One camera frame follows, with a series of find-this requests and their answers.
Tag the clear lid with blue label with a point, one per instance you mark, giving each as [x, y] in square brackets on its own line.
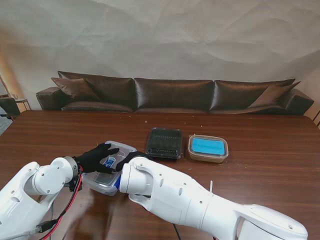
[122, 151]

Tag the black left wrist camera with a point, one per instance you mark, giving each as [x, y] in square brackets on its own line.
[75, 185]

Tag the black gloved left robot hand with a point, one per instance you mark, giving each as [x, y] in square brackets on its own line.
[96, 160]

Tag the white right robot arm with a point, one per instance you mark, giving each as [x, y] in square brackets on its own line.
[200, 197]

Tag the small side table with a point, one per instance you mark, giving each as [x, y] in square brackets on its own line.
[22, 101]

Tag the thin clear plastic tray lid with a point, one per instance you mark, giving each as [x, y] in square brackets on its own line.
[163, 143]

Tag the clear lid with blue insert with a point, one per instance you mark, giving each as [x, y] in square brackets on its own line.
[207, 146]

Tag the black office chair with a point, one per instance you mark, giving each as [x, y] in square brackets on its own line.
[10, 107]

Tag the black ribbed plastic tray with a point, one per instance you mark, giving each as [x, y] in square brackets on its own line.
[163, 147]

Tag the white zip tie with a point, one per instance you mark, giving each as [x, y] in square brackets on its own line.
[211, 186]

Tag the brown leather cushion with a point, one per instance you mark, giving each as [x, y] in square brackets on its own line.
[72, 88]
[272, 96]

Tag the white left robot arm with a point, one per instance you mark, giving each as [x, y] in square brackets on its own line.
[27, 190]

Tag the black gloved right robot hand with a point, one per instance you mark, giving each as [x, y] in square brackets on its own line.
[125, 161]

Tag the dark brown leather sofa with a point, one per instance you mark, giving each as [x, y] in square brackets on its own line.
[172, 95]

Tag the kraft paper food container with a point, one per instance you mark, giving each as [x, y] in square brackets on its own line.
[207, 158]

